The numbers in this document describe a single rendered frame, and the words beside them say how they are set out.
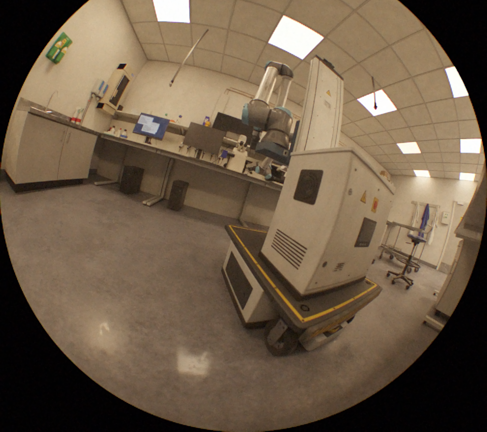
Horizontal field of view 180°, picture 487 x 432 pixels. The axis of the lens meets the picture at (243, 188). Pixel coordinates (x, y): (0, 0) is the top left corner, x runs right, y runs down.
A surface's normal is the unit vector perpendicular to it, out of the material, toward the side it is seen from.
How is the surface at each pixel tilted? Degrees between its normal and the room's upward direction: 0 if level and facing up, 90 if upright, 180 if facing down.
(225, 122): 86
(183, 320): 0
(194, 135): 86
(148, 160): 90
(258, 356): 0
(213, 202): 90
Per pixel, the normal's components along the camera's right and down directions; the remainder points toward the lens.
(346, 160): -0.90, -0.27
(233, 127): 0.23, 0.02
